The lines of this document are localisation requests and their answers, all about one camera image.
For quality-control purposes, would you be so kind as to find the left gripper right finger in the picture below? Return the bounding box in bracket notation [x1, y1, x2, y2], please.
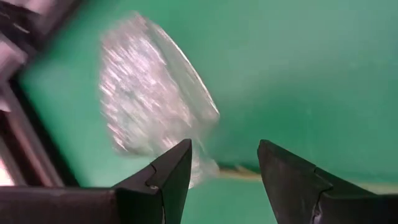
[256, 139, 398, 224]

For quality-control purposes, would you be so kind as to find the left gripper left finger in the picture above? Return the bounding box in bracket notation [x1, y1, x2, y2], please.
[0, 138, 193, 224]

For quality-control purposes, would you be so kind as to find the cut crystal glass vase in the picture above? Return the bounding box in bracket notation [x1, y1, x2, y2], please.
[98, 11, 221, 187]

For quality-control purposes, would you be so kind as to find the green table mat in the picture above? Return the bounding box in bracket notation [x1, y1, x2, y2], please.
[18, 0, 398, 224]

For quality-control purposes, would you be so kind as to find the black aluminium table frame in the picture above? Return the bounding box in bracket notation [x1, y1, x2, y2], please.
[0, 0, 81, 187]

